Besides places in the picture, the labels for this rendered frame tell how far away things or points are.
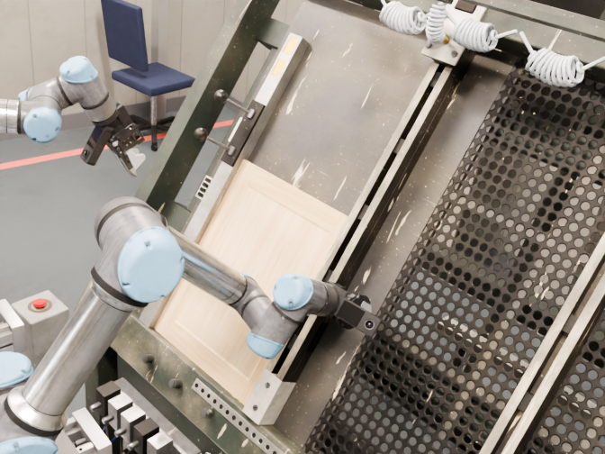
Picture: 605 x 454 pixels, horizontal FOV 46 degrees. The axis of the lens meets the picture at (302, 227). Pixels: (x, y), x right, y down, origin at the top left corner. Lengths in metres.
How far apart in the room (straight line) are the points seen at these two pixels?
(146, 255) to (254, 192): 0.87
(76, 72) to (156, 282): 0.69
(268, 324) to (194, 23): 4.62
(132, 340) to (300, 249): 0.59
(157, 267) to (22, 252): 3.00
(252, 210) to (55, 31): 3.59
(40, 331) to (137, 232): 1.00
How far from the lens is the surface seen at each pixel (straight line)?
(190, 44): 5.96
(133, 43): 5.21
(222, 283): 1.50
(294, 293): 1.44
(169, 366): 2.05
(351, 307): 1.59
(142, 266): 1.20
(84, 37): 5.51
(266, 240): 1.95
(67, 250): 4.16
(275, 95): 2.07
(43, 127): 1.66
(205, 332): 2.03
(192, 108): 2.22
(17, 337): 2.05
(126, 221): 1.25
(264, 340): 1.49
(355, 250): 1.75
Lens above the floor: 2.24
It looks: 30 degrees down
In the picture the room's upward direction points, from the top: 8 degrees clockwise
